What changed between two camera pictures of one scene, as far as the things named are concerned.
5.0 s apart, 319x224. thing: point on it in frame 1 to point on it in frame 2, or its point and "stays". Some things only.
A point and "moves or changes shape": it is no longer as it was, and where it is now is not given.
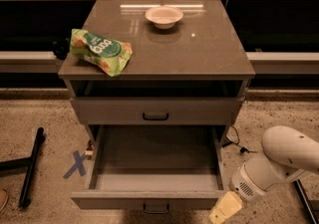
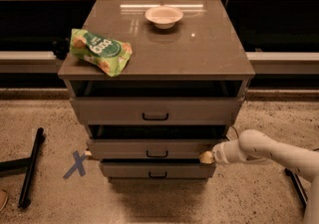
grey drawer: (155, 168) moves or changes shape
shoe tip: (3, 198) stays
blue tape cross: (78, 165) stays
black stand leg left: (31, 162) stays
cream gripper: (241, 183) to (220, 154)
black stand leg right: (305, 203) stays
